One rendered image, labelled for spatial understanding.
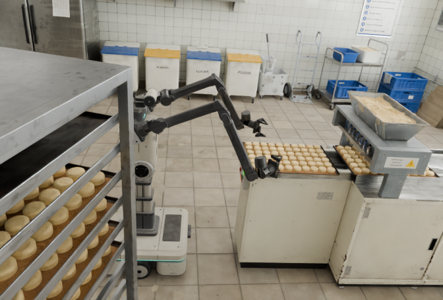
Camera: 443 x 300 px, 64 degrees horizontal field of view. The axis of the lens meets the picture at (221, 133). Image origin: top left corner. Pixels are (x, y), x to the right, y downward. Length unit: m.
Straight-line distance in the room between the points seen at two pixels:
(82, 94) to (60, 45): 4.81
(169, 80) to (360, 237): 3.99
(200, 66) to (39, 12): 2.32
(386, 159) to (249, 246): 1.13
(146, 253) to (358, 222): 1.43
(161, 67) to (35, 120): 5.04
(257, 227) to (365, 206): 0.74
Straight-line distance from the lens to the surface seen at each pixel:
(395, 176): 2.41
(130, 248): 1.24
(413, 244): 2.86
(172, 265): 2.67
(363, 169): 2.56
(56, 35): 5.56
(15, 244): 0.77
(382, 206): 2.52
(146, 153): 2.31
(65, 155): 0.82
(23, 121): 0.66
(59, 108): 0.72
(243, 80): 5.79
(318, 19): 6.57
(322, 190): 2.52
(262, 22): 6.31
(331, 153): 2.76
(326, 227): 2.74
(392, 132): 2.37
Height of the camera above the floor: 2.08
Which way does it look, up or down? 26 degrees down
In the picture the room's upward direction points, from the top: 5 degrees clockwise
